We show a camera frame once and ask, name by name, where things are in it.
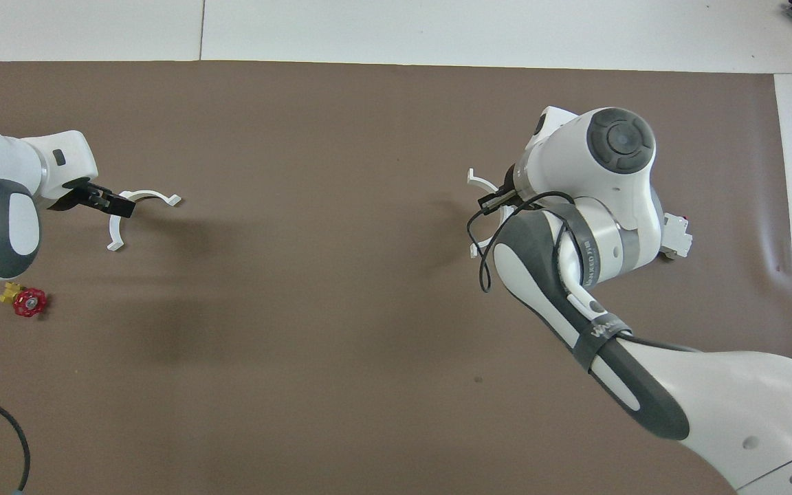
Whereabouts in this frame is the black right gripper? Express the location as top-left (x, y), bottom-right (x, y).
top-left (478, 164), bottom-right (520, 209)

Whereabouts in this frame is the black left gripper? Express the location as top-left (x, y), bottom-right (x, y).
top-left (45, 177), bottom-right (137, 219)

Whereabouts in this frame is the white half clamp with nub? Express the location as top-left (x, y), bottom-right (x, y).
top-left (467, 168), bottom-right (512, 259)

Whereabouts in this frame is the white half pipe clamp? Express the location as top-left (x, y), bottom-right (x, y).
top-left (107, 190), bottom-right (183, 252)

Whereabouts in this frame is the red and yellow valve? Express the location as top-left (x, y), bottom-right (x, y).
top-left (0, 280), bottom-right (48, 318)

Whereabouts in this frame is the white circuit breaker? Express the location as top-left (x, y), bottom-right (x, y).
top-left (659, 213), bottom-right (694, 261)

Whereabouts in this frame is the brown table mat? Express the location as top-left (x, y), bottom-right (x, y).
top-left (0, 60), bottom-right (792, 495)

